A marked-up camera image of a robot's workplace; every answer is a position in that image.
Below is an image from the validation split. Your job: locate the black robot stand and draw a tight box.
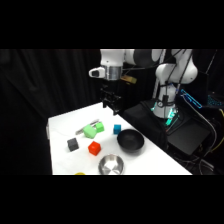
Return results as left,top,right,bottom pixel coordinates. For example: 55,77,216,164
120,99,169,151

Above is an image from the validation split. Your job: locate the yellow cable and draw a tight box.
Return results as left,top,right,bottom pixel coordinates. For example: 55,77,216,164
209,108,224,153

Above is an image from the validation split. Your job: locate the black bowl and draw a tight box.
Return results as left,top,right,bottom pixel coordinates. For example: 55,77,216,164
116,129,146,154

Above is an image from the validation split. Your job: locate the grey cube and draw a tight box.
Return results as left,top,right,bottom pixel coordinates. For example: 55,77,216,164
66,137,80,153

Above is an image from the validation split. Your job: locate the large light green block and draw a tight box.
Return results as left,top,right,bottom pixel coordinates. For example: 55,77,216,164
82,124,98,140

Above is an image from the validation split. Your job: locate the blue lit device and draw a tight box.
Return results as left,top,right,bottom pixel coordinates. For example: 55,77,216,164
180,88,204,109

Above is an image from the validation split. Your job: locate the red cube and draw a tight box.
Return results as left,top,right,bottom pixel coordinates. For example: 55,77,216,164
87,140,102,157

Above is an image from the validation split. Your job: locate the brown wrist camera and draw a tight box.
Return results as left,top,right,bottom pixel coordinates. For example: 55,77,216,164
120,75,137,85

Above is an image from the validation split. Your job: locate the black flat base platform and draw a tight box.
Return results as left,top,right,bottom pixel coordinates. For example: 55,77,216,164
165,111,212,157

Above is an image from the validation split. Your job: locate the silver metal bowl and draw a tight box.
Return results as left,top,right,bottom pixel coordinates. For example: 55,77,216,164
97,153,125,176

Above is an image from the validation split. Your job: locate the black curtain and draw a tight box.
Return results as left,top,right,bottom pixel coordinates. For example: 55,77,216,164
0,49,224,176

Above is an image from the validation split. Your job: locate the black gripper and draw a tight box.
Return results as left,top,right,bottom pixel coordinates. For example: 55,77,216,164
100,86,122,117

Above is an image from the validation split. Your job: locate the grey cable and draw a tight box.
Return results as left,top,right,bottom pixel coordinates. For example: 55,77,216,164
185,101,218,149

